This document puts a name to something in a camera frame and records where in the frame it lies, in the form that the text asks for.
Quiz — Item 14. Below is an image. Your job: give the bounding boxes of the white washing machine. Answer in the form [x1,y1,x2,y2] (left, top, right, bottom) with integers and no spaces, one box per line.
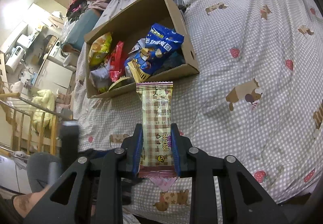
[48,41,68,63]

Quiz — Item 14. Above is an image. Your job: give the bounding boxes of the dark snack packet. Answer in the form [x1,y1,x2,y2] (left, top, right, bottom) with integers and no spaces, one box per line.
[154,51,186,74]

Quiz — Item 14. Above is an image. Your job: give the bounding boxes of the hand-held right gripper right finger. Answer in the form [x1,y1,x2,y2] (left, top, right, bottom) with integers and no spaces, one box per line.
[170,123,290,224]

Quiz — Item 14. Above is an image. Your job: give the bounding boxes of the pink snack packet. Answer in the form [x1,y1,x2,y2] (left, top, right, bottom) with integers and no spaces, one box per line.
[151,177,177,191]

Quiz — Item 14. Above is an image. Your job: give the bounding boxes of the yellow snack packet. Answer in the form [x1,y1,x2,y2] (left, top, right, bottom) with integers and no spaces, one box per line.
[89,32,113,68]

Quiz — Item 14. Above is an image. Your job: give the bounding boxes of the silver snack packet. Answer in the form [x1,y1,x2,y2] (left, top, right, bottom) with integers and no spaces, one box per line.
[89,66,113,93]

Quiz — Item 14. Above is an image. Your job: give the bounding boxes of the white cabinet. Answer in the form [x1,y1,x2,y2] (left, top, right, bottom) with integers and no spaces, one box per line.
[34,59,73,91]

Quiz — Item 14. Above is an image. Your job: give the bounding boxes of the cardboard box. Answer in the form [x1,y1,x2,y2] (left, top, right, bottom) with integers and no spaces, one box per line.
[84,0,200,99]

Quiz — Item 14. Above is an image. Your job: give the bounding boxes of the printed bed sheet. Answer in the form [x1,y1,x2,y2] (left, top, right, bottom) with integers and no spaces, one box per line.
[73,0,323,224]

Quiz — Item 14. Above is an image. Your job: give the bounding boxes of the beige checked snack bar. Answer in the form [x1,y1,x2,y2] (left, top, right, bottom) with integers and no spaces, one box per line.
[136,81,177,179]

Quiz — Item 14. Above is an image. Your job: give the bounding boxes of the blue cartoon snack packet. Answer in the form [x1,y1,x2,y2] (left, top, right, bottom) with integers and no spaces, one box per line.
[124,48,158,83]

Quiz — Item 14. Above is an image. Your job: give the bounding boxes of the teal storage bin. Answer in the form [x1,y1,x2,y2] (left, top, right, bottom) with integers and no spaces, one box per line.
[61,8,101,53]

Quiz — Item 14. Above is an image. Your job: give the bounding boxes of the person's left forearm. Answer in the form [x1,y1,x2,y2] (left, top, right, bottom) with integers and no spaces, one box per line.
[11,185,52,217]

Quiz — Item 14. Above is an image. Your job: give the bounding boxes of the pale yellow bedding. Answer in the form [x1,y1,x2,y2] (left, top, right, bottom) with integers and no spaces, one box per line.
[31,89,56,130]

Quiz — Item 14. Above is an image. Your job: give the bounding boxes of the pile of clothes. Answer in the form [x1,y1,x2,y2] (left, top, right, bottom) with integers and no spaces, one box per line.
[67,0,89,21]

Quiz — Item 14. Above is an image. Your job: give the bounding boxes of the red snack packet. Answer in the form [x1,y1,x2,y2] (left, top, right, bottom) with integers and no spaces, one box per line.
[109,41,125,83]

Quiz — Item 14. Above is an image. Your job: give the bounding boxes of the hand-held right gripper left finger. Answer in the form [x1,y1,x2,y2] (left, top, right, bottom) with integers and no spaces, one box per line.
[23,123,143,224]

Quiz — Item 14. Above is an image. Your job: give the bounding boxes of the person's grey clad leg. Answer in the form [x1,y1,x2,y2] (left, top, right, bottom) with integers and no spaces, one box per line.
[26,152,63,193]

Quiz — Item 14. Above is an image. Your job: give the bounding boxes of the blue white snack packet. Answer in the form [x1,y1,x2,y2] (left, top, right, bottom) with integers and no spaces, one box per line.
[146,23,185,57]

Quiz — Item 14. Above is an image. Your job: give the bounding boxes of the white wall appliance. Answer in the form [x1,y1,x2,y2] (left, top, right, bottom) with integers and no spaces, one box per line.
[5,35,28,73]

